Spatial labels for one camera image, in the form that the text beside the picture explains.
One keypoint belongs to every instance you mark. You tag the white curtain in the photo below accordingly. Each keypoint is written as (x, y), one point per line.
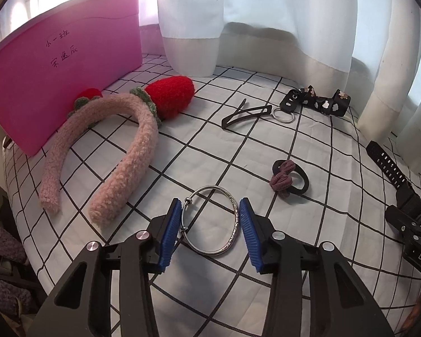
(266, 7)

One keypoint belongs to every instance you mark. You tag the person's right hand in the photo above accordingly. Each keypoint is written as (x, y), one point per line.
(419, 305)

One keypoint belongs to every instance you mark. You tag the pink plastic bin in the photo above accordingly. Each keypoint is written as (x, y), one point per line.
(56, 87)

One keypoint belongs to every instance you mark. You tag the black wristwatch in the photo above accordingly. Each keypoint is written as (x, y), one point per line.
(386, 163)

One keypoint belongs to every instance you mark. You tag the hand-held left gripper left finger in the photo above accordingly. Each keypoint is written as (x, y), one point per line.
(168, 238)

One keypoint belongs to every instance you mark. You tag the pink fuzzy strawberry headband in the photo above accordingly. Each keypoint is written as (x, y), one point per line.
(144, 140)

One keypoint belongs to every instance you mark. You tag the black-checked white tablecloth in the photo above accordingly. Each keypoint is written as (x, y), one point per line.
(203, 154)

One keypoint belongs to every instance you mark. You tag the black metal hair clip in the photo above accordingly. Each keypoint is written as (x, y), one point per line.
(249, 115)

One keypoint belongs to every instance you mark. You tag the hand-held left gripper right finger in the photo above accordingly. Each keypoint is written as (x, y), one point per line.
(251, 238)

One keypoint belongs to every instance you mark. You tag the silver beaded bangle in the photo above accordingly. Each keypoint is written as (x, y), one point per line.
(234, 228)

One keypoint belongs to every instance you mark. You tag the purple fuzzy cloth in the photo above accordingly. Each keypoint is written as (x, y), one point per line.
(3, 249)

